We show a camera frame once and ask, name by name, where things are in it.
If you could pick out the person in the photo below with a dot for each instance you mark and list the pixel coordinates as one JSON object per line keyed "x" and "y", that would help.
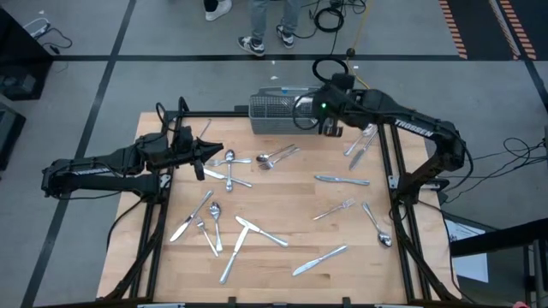
{"x": 265, "y": 25}
{"x": 218, "y": 9}

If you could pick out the black side table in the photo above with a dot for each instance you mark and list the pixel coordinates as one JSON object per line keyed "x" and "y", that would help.
{"x": 492, "y": 244}

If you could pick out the grey mesh cutlery basket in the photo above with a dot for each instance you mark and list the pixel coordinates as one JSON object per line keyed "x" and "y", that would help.
{"x": 274, "y": 126}

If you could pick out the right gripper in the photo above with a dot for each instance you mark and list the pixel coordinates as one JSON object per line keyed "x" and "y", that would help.
{"x": 329, "y": 107}

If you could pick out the black round plug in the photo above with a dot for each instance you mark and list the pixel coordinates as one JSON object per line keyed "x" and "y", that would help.
{"x": 350, "y": 52}

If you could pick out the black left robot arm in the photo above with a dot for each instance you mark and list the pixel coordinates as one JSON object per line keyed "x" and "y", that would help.
{"x": 107, "y": 181}

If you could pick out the black box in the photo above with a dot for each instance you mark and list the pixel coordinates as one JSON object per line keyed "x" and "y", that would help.
{"x": 8, "y": 137}

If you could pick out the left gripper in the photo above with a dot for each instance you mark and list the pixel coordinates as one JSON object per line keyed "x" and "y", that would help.
{"x": 186, "y": 147}

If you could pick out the pink object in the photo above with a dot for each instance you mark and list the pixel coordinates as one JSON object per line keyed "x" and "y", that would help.
{"x": 520, "y": 305}

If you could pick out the white paper sheet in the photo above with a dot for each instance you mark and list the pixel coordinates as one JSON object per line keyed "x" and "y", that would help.
{"x": 471, "y": 265}

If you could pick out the black cabinet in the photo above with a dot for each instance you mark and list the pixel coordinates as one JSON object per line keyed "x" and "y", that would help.
{"x": 13, "y": 43}

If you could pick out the black plastic crate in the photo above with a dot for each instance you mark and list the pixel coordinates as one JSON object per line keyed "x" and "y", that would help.
{"x": 21, "y": 83}

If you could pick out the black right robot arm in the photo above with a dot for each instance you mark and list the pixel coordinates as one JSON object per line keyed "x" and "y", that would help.
{"x": 411, "y": 124}

